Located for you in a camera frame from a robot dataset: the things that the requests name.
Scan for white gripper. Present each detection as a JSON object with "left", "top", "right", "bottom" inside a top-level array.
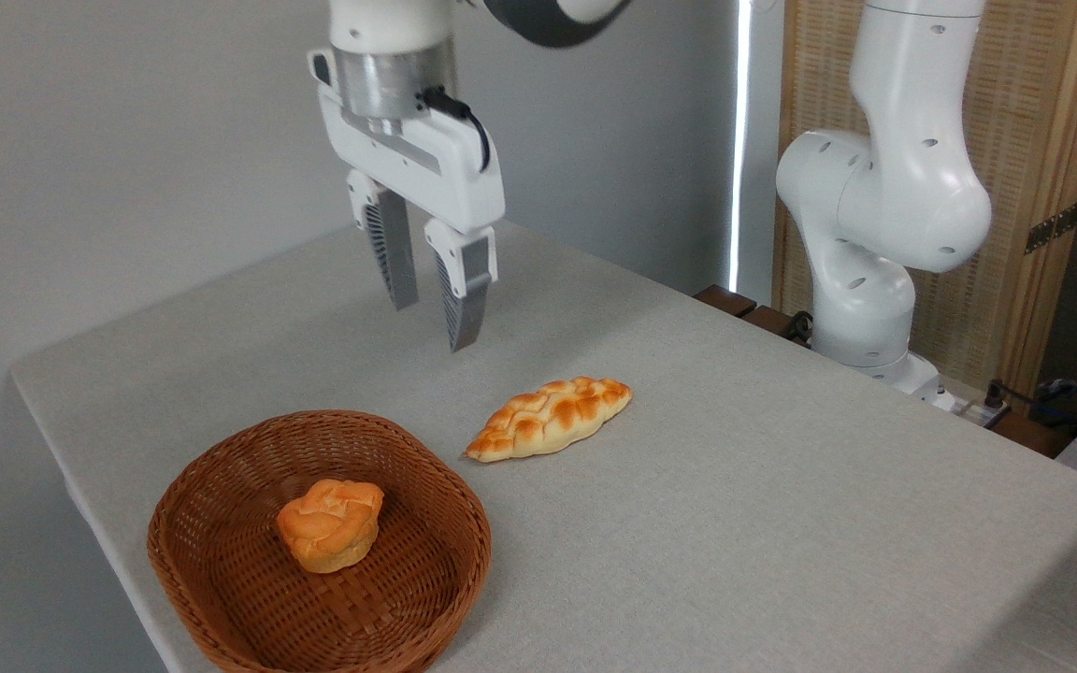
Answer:
[{"left": 307, "top": 48, "right": 507, "bottom": 354}]

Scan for long braided bread loaf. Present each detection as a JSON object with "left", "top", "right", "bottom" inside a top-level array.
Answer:
[{"left": 463, "top": 376, "right": 634, "bottom": 465}]

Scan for round bread bun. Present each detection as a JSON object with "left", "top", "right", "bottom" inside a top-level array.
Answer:
[{"left": 276, "top": 478, "right": 386, "bottom": 575}]

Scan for dark brown wooden block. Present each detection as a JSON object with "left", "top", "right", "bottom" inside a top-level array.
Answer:
[
  {"left": 741, "top": 304, "right": 797, "bottom": 339},
  {"left": 693, "top": 284, "right": 758, "bottom": 320}
]

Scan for brown wicker basket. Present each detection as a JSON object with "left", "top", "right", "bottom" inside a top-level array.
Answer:
[{"left": 147, "top": 409, "right": 493, "bottom": 673}]

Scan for light grey tablecloth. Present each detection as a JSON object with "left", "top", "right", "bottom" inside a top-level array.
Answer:
[{"left": 9, "top": 220, "right": 1077, "bottom": 673}]

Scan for white power strip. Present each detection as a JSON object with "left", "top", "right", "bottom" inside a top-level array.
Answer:
[{"left": 931, "top": 389, "right": 1012, "bottom": 430}]

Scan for brass screen hinge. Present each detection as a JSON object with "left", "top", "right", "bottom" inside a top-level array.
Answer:
[{"left": 1024, "top": 200, "right": 1077, "bottom": 256}]

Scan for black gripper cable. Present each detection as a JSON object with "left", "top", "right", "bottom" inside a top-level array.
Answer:
[{"left": 418, "top": 85, "right": 494, "bottom": 175}]

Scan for black plug with cable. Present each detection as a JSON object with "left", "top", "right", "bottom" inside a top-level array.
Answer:
[{"left": 982, "top": 378, "right": 1063, "bottom": 417}]

